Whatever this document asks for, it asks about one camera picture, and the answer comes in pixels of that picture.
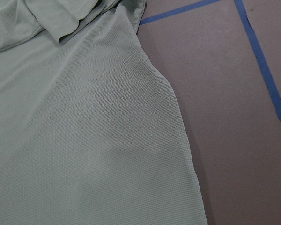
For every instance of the olive green long-sleeve shirt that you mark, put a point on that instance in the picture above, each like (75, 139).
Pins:
(90, 131)

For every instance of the brown table mat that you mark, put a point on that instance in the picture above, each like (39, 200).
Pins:
(215, 54)

